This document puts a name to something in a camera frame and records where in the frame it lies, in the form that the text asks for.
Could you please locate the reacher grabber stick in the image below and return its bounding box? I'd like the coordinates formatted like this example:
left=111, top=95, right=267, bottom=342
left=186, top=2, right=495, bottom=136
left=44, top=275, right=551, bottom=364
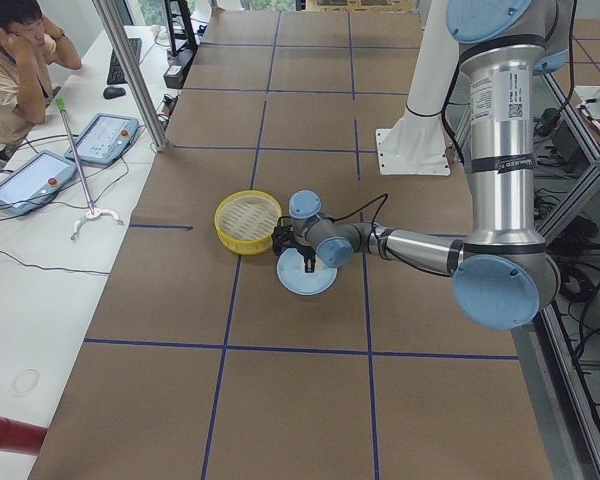
left=55, top=98, right=124, bottom=241

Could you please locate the black keyboard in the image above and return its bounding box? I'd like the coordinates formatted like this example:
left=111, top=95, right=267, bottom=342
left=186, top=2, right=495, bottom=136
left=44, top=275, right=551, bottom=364
left=106, top=37, right=143, bottom=86

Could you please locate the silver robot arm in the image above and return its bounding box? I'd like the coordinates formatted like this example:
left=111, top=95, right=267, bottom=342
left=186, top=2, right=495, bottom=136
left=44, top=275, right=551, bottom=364
left=273, top=1, right=576, bottom=330

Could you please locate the far blue teach pendant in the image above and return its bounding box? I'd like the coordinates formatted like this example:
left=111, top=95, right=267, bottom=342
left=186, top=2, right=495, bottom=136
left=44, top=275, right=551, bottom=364
left=74, top=113, right=139, bottom=167

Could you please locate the black camera cable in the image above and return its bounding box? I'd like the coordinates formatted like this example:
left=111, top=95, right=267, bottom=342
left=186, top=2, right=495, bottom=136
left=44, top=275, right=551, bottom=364
left=277, top=193, right=390, bottom=226

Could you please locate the aluminium frame post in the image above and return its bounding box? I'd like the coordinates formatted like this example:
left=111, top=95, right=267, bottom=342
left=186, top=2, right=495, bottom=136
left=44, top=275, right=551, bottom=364
left=92, top=0, right=168, bottom=152

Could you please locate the yellow bamboo steamer basket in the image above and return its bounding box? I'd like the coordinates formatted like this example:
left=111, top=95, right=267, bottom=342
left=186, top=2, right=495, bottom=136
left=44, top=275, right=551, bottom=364
left=214, top=190, right=282, bottom=255

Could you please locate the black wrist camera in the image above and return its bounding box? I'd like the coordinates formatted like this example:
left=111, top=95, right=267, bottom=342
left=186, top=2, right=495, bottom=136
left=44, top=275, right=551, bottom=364
left=271, top=216, right=294, bottom=256

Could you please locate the black computer mouse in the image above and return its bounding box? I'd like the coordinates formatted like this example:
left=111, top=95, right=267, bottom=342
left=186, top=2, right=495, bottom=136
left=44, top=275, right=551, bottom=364
left=102, top=85, right=126, bottom=100

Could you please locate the black device with label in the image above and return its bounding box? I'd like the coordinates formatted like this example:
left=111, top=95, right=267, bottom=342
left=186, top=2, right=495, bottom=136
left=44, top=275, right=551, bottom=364
left=163, top=46, right=196, bottom=90

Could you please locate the light blue plate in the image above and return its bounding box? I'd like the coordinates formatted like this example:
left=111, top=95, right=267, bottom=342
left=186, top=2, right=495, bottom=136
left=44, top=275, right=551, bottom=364
left=276, top=249, right=338, bottom=296

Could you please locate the seated person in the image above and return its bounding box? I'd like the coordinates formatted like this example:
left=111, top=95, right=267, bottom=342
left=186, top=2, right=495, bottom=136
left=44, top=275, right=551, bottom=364
left=0, top=1, right=82, bottom=145

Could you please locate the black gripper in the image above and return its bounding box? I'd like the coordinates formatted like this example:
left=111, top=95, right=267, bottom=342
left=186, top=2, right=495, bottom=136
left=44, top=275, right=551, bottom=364
left=289, top=234, right=315, bottom=273

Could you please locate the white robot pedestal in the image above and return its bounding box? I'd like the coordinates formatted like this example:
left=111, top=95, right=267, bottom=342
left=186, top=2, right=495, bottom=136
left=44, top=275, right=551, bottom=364
left=376, top=0, right=459, bottom=176

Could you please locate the red fire extinguisher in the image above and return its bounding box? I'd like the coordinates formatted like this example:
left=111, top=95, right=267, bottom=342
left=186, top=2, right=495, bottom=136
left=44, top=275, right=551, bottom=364
left=0, top=416, right=47, bottom=456

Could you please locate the near blue teach pendant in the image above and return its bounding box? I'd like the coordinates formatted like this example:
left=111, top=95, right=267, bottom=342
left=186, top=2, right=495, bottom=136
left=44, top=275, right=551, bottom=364
left=0, top=150, right=77, bottom=216

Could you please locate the blue teach pendant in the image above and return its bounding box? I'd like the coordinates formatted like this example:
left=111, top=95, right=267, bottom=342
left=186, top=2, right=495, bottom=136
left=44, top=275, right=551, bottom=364
left=74, top=113, right=139, bottom=167
left=0, top=150, right=77, bottom=216

